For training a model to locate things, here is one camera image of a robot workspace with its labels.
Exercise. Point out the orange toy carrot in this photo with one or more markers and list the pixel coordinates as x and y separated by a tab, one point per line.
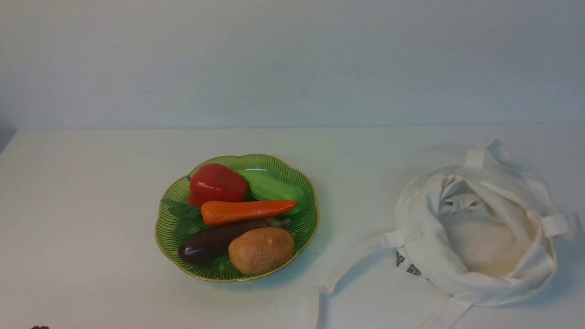
216	213

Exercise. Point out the white cloth tote bag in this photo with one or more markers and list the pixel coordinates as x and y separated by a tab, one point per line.
482	232

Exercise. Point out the green toy cucumber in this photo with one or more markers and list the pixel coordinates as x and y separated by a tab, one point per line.
266	187

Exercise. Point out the red toy bell pepper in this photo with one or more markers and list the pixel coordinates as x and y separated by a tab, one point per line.
215	182

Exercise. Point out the brown toy potato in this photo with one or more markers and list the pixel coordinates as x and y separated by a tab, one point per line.
262	250

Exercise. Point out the purple toy eggplant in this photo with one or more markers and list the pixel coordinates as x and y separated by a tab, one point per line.
212	243

